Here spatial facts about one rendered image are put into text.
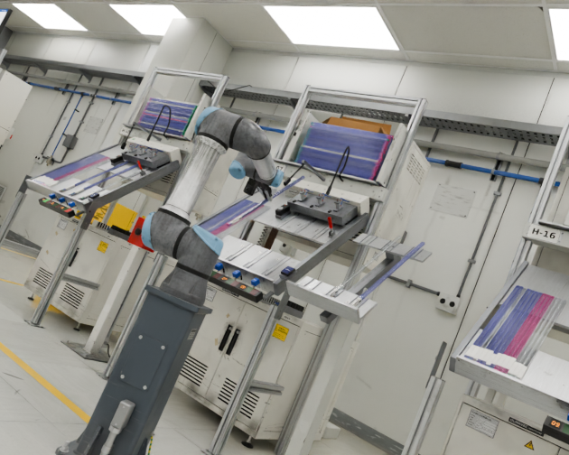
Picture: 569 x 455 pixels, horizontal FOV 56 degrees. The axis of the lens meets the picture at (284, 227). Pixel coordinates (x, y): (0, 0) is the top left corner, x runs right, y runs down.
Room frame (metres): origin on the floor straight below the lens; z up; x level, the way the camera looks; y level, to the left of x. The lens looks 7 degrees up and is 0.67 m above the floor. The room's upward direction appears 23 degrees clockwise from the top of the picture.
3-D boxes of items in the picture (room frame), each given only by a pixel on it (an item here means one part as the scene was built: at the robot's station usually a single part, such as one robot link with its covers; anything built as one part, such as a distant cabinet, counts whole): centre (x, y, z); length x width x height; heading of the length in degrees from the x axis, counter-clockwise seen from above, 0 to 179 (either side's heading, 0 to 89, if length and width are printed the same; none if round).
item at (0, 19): (5.59, 3.71, 2.10); 0.58 x 0.14 x 0.41; 54
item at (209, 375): (2.93, -0.16, 0.31); 0.70 x 0.65 x 0.62; 54
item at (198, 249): (1.75, 0.22, 0.72); 0.13 x 0.12 x 0.14; 80
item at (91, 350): (2.98, 0.69, 0.39); 0.24 x 0.24 x 0.78; 54
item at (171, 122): (3.81, 0.99, 0.95); 1.35 x 0.82 x 1.90; 144
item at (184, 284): (1.75, 0.22, 0.60); 0.15 x 0.15 x 0.10
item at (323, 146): (2.80, -0.14, 1.52); 0.51 x 0.13 x 0.27; 54
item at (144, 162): (3.64, 1.10, 0.66); 1.01 x 0.73 x 1.31; 144
